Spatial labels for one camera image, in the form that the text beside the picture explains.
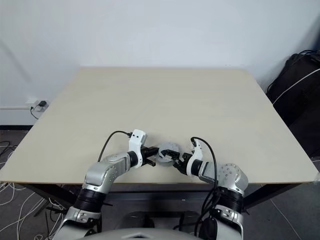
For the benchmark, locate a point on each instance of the grey tape roll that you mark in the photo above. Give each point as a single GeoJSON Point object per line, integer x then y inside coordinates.
{"type": "Point", "coordinates": [170, 146]}

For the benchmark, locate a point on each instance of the white wall socket strip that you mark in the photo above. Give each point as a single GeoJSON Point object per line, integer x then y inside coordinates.
{"type": "Point", "coordinates": [31, 102]}

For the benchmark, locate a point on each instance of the grey motor housing copper windings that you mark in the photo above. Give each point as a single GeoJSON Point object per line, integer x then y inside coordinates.
{"type": "Point", "coordinates": [165, 163]}

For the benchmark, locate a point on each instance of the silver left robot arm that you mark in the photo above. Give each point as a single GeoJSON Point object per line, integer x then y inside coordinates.
{"type": "Point", "coordinates": [100, 172]}

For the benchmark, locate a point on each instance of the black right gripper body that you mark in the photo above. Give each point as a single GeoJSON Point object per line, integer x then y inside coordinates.
{"type": "Point", "coordinates": [183, 161]}

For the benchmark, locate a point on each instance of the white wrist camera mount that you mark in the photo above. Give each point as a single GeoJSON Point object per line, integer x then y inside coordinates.
{"type": "Point", "coordinates": [137, 136]}
{"type": "Point", "coordinates": [198, 150]}

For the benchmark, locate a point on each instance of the black bag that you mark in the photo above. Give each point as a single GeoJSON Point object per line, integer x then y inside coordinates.
{"type": "Point", "coordinates": [300, 100]}

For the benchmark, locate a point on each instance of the black metal table frame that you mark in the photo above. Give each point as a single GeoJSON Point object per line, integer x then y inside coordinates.
{"type": "Point", "coordinates": [150, 193]}

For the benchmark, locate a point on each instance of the grey robot torso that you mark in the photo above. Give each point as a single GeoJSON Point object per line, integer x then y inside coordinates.
{"type": "Point", "coordinates": [162, 235]}

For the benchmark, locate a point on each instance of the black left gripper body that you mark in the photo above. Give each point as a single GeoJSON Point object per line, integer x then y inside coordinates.
{"type": "Point", "coordinates": [145, 153]}

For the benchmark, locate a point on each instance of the black power adapter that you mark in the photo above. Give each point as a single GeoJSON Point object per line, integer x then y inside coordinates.
{"type": "Point", "coordinates": [43, 103]}

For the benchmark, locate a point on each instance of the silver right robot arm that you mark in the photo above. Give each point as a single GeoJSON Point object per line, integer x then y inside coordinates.
{"type": "Point", "coordinates": [230, 175]}

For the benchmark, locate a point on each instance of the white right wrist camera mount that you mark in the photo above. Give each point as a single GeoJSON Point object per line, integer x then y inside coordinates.
{"type": "Point", "coordinates": [198, 150]}

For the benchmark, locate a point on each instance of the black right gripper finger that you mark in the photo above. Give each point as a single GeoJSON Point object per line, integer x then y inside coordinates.
{"type": "Point", "coordinates": [178, 168]}
{"type": "Point", "coordinates": [171, 152]}

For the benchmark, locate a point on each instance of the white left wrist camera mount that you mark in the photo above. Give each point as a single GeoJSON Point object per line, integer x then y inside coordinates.
{"type": "Point", "coordinates": [137, 136]}

